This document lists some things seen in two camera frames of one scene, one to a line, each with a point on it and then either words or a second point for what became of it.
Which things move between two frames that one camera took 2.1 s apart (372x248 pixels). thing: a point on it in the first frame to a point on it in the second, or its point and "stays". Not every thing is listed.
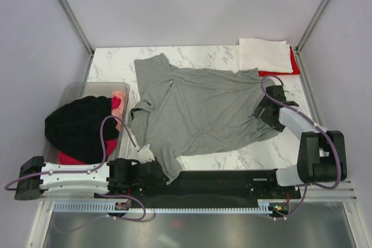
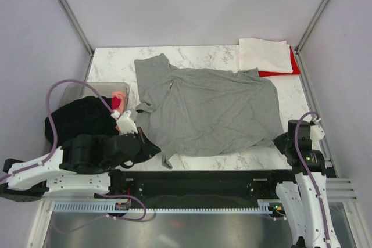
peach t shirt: x=118 y=111 stays
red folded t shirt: x=294 y=67 stays
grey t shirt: x=186 y=111 stays
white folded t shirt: x=265 y=55 stays
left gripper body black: x=150 y=183 to x=109 y=165
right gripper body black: x=271 y=121 to x=282 y=143
